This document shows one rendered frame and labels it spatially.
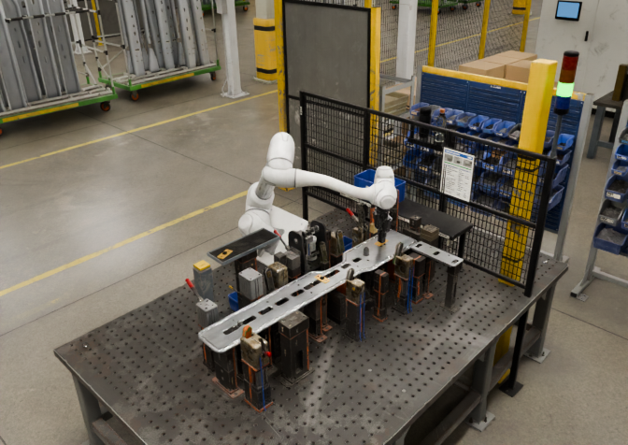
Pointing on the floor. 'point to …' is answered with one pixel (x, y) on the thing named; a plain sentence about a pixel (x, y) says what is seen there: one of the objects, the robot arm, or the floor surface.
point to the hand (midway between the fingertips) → (381, 236)
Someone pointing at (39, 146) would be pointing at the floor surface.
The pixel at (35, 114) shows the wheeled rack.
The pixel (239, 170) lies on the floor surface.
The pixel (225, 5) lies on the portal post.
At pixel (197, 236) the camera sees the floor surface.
